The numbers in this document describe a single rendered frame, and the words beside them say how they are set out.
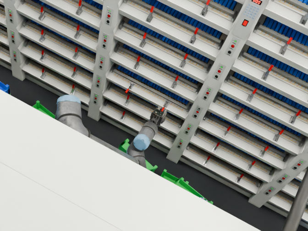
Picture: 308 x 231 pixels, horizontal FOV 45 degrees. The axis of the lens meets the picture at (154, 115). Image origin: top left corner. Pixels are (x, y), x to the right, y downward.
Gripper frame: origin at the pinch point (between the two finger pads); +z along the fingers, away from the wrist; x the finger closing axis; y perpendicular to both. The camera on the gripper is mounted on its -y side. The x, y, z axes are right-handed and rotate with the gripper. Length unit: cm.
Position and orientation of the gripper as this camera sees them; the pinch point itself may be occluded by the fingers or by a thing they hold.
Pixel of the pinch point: (162, 110)
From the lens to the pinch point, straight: 239.6
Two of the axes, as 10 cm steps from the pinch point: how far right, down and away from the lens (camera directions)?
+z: 3.8, -5.9, 7.1
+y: 2.7, -6.6, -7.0
